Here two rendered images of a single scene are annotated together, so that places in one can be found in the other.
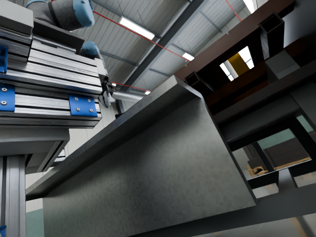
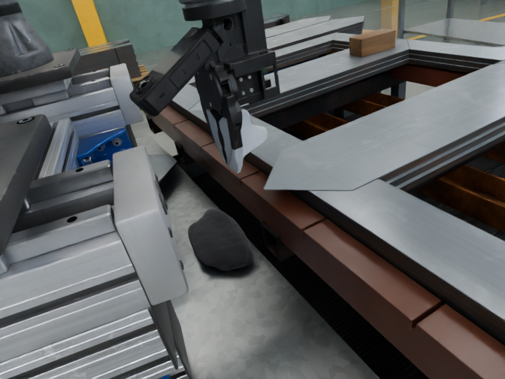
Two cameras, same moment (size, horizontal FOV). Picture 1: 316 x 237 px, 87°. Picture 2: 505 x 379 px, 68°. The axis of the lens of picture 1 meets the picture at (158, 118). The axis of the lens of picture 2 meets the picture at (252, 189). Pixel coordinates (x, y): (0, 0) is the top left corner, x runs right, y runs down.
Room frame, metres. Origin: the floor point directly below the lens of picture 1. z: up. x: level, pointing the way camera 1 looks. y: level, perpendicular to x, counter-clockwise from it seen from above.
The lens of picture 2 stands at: (0.40, -0.06, 1.14)
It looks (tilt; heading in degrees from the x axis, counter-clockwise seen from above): 31 degrees down; 37
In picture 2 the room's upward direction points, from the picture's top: 11 degrees counter-clockwise
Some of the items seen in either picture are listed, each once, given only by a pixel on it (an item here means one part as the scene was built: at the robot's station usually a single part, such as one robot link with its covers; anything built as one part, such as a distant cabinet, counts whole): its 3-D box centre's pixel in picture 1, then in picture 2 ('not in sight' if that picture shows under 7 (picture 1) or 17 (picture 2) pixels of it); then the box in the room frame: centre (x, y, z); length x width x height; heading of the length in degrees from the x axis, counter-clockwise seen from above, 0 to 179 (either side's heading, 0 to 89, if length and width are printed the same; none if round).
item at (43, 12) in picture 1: (43, 20); not in sight; (0.43, 0.31, 1.20); 0.13 x 0.12 x 0.14; 97
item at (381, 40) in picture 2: not in sight; (372, 42); (1.55, 0.27, 0.87); 0.12 x 0.06 x 0.05; 144
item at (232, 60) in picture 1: (240, 66); not in sight; (0.64, -0.42, 0.78); 0.05 x 0.05 x 0.19; 60
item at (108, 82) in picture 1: (105, 86); (229, 56); (0.77, 0.22, 1.04); 0.09 x 0.08 x 0.12; 151
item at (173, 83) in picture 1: (82, 162); (187, 244); (0.79, 0.43, 0.67); 1.30 x 0.20 x 0.03; 60
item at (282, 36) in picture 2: not in sight; (277, 42); (1.87, 0.76, 0.82); 0.80 x 0.40 x 0.06; 150
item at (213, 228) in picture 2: not in sight; (217, 238); (0.80, 0.35, 0.70); 0.20 x 0.10 x 0.03; 53
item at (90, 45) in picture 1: (89, 53); not in sight; (0.66, 0.23, 1.20); 0.11 x 0.11 x 0.08; 7
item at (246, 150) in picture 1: (252, 152); not in sight; (7.17, -3.10, 0.58); 1.60 x 0.60 x 1.17; 143
